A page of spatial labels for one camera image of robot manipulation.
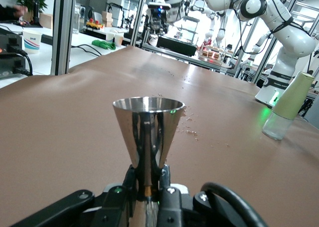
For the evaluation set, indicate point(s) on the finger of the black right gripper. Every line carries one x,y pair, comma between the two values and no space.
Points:
149,30
163,30

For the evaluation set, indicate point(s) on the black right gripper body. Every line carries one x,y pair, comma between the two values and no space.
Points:
158,16

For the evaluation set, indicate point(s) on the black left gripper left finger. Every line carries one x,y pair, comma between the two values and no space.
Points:
114,207

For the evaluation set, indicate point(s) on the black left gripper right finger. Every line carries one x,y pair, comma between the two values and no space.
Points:
172,212

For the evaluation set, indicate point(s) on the steel double-cone jigger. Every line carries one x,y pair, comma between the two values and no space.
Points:
149,137

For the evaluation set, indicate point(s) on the black sleeved forearm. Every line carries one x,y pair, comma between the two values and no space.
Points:
7,13

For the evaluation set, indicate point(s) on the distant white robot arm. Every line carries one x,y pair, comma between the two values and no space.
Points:
215,30

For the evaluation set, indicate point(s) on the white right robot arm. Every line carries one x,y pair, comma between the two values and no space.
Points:
291,42

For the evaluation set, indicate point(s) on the tan paper cup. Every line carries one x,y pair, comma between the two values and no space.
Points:
118,39

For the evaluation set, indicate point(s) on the plain white cup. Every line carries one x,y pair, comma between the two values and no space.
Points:
109,37

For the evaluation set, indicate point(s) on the white striped paper cup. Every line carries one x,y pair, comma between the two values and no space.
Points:
32,41

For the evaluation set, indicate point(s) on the blurred person hand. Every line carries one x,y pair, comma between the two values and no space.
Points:
21,11

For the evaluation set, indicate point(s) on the black tray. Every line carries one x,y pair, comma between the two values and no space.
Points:
177,46

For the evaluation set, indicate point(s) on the stacked cardboard boxes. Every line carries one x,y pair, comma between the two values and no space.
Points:
107,19

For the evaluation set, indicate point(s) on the green cloth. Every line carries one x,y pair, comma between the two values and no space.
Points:
103,44

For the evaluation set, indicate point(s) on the plate with food models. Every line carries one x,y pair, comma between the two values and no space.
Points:
210,54

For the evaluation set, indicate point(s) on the yellow toy vehicle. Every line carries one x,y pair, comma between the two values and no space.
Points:
95,25

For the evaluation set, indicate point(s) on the white desk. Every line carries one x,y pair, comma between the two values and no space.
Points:
82,40

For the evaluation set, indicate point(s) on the brown table mat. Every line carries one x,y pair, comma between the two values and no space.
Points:
62,137

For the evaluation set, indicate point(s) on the green potted plant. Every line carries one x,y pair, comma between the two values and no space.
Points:
30,0

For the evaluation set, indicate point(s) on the black power supply unit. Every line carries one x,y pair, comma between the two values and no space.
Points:
10,62

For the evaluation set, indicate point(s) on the green bottle with clear base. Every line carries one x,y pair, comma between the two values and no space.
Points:
291,100

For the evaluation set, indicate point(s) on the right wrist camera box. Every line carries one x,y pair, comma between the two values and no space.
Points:
159,6

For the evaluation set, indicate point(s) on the tall aluminium frame post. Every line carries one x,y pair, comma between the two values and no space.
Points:
61,37

